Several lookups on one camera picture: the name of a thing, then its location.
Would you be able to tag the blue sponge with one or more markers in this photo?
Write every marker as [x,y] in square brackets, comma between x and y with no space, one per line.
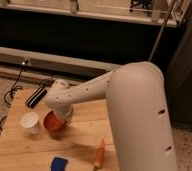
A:
[58,164]

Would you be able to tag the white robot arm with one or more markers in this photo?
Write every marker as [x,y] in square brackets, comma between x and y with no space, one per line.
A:
[138,114]

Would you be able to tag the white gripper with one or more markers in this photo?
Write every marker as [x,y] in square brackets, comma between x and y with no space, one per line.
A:
[64,113]

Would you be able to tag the red ceramic bowl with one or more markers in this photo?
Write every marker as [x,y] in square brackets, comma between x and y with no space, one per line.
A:
[52,123]

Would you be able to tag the white paper cup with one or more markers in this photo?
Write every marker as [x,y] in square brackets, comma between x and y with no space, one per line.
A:
[30,122]

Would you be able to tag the black rectangular device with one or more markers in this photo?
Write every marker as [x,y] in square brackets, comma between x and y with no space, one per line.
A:
[33,100]

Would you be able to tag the metal pole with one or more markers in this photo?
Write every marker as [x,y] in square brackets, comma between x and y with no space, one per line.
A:
[167,16]

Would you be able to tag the orange carrot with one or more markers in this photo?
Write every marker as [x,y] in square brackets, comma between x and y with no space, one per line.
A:
[99,156]

